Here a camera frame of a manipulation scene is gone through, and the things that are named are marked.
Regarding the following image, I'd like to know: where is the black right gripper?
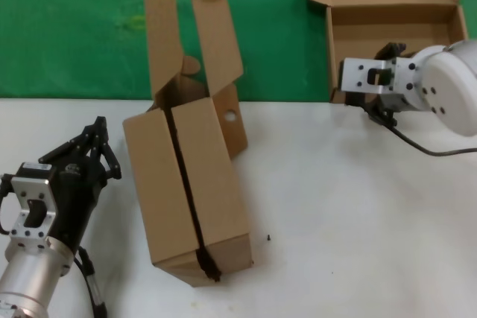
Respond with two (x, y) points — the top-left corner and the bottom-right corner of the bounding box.
(344, 41), (408, 126)

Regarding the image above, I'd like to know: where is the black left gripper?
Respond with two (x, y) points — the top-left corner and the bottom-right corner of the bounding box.
(22, 115), (123, 255)

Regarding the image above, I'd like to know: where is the wide brown cardboard box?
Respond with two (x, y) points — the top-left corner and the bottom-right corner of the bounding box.
(302, 0), (470, 105)

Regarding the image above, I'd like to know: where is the brown cardboard box without hole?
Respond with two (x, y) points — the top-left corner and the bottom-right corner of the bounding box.
(121, 0), (223, 288)

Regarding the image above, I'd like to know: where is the brown cardboard box, round hole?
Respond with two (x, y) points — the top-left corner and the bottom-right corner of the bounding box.
(171, 0), (257, 282)

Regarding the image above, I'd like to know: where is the green cloth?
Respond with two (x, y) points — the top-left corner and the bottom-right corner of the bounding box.
(0, 0), (477, 105)

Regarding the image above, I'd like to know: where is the silver right wrist bracket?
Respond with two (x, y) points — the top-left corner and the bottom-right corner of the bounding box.
(340, 56), (399, 96)

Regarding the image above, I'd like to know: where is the silver wrist bracket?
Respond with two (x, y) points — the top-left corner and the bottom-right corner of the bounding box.
(340, 56), (399, 96)
(9, 168), (63, 250)

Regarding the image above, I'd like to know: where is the silver left wrist bracket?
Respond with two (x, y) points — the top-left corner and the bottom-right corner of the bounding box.
(9, 168), (63, 250)

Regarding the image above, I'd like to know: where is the black looped left wrist cable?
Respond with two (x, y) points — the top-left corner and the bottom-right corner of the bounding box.
(0, 172), (16, 237)

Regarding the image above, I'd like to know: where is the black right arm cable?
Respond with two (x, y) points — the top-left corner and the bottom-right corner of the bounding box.
(387, 120), (477, 156)

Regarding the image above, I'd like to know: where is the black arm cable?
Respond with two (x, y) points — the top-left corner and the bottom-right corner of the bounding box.
(387, 120), (477, 156)
(74, 245), (110, 318)

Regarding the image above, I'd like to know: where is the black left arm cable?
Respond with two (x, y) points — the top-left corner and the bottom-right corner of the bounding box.
(74, 245), (110, 318)

